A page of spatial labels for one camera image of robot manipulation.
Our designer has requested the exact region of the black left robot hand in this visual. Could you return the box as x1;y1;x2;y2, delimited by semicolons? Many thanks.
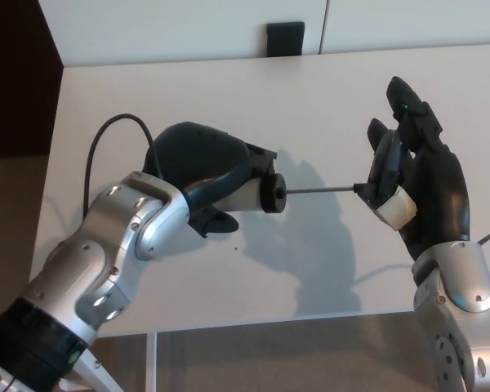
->
142;120;279;240

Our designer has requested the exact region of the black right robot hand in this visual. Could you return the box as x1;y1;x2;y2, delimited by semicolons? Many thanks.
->
366;75;473;262

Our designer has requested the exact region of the white air pump black handle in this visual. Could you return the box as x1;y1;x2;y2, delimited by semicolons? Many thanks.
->
222;172;379;215

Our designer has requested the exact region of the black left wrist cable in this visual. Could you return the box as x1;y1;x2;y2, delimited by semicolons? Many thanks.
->
82;114;165;222

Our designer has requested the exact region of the white desk leg frame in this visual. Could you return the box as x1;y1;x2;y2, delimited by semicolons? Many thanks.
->
71;331;159;392

